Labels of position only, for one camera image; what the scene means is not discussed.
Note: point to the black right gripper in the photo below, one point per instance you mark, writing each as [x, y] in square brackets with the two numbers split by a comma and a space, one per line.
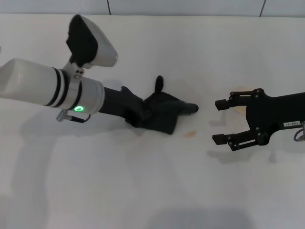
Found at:
[274, 112]

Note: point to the dark blue rag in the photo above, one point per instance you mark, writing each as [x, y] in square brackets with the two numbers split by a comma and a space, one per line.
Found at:
[171, 112]

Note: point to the brown liquid spill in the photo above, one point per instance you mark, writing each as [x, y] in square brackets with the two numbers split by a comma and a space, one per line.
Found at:
[190, 133]

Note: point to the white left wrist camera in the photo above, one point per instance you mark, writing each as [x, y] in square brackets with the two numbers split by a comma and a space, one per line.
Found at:
[100, 47]

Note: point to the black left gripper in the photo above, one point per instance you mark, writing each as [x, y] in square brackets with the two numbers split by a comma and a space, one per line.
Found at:
[116, 102]

